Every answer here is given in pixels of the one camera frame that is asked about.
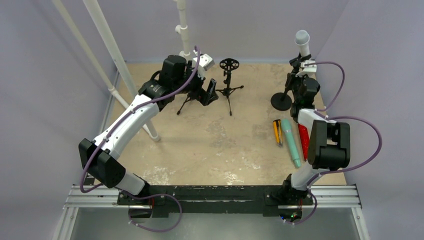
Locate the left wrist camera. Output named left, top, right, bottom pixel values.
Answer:
left=192, top=53, right=215, bottom=79

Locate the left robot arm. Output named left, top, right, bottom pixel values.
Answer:
left=78, top=53, right=218, bottom=205

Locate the white PVC pipe frame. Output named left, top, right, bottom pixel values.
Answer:
left=51, top=0, right=191, bottom=142

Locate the yellow utility knife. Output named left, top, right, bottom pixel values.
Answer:
left=272, top=119, right=283, bottom=147

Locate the black tripod stand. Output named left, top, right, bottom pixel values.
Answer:
left=216, top=58, right=244, bottom=116
left=176, top=92, right=198, bottom=115

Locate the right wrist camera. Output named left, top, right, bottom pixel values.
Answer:
left=295, top=60, right=318, bottom=78

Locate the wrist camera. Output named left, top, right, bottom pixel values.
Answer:
left=295, top=60, right=318, bottom=78
left=192, top=53, right=215, bottom=79

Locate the black round-base mic stand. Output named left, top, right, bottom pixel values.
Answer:
left=270, top=53, right=312, bottom=111

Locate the teal toy microphone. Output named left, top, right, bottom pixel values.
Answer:
left=281, top=118, right=301, bottom=169

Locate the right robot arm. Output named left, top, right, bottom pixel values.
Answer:
left=280, top=73, right=351, bottom=204

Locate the white microphone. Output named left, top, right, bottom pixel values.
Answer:
left=294, top=29, right=312, bottom=61

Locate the red glitter microphone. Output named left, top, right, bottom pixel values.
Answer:
left=297, top=123, right=310, bottom=162

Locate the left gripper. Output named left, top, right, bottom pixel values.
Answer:
left=173, top=61, right=218, bottom=106

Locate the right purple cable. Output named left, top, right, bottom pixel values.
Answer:
left=283, top=60, right=383, bottom=226

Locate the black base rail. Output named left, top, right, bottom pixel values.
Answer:
left=117, top=184, right=314, bottom=219

